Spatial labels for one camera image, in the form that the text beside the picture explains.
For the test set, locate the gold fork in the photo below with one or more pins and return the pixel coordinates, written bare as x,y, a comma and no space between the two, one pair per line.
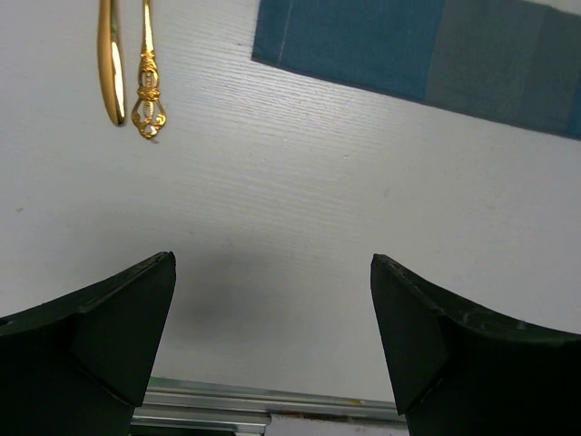
148,114

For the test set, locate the blue beige cloth placemat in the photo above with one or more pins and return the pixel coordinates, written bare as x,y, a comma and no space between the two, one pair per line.
510,62

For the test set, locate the gold knife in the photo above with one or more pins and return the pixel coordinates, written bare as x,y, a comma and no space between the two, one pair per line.
110,61

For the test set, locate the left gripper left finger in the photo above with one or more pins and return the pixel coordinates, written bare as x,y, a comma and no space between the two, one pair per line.
81,363

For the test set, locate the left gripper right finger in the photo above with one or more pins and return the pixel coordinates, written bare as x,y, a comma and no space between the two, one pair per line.
458,368

